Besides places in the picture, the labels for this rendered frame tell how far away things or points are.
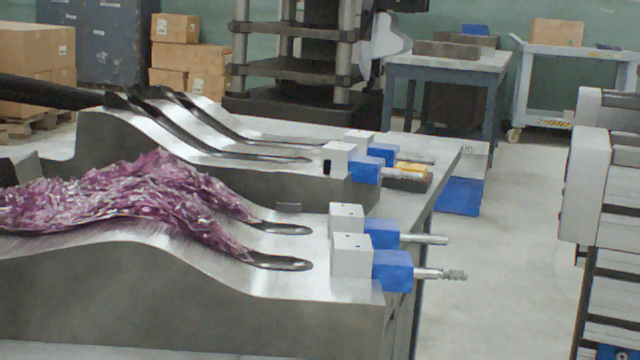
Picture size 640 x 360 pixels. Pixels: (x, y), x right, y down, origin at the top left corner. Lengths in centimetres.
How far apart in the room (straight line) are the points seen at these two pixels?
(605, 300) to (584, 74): 670
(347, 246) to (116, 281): 21
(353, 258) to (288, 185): 27
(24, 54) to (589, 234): 502
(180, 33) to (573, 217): 717
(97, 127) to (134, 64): 688
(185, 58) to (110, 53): 79
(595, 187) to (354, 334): 25
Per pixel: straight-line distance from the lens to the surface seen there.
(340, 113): 491
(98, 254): 64
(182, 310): 65
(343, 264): 69
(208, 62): 768
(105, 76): 809
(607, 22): 739
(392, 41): 102
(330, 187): 92
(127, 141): 102
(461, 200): 417
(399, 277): 70
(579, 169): 70
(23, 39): 549
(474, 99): 666
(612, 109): 119
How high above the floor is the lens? 110
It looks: 14 degrees down
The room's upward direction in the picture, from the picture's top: 5 degrees clockwise
